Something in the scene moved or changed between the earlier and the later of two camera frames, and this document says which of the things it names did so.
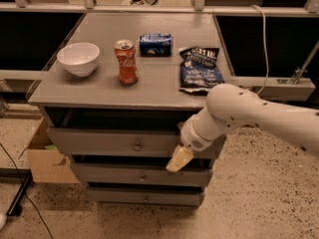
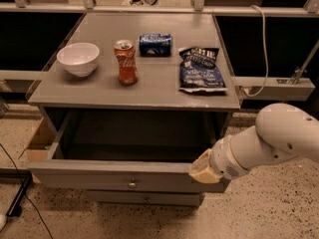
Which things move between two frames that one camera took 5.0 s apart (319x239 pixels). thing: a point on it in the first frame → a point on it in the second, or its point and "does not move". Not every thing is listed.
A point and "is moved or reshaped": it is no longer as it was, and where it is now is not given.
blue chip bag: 199,70 does not move
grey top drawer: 126,142 is moved or reshaped
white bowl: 79,58 does not move
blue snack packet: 156,44 does not move
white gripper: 191,138 → 223,160
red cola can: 125,52 does not move
